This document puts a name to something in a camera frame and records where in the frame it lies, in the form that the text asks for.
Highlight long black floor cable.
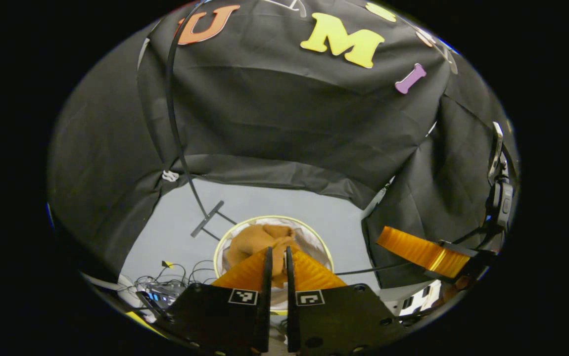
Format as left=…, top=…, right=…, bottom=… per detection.
left=334, top=261, right=416, bottom=276

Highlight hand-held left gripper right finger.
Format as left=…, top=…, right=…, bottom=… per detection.
left=285, top=246, right=409, bottom=356

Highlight black electronic box blue lights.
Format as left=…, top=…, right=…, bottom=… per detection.
left=136, top=282, right=186, bottom=310

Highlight black backdrop cloth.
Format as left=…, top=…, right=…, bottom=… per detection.
left=47, top=0, right=520, bottom=290

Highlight black clothes rack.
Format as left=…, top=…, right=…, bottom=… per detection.
left=166, top=0, right=238, bottom=241

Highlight white power strip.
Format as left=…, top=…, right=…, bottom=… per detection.
left=397, top=281, right=446, bottom=317

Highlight round mesh laundry hamper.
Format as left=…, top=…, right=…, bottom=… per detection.
left=214, top=215, right=334, bottom=317

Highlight brown shirt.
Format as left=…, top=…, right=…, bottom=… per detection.
left=227, top=224, right=301, bottom=290

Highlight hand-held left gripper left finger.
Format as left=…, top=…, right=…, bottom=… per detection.
left=158, top=247, right=273, bottom=355

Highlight tangle of black cables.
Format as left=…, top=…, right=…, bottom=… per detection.
left=134, top=260, right=216, bottom=297

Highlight grey device on stand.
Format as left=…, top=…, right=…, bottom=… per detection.
left=486, top=121, right=515, bottom=232

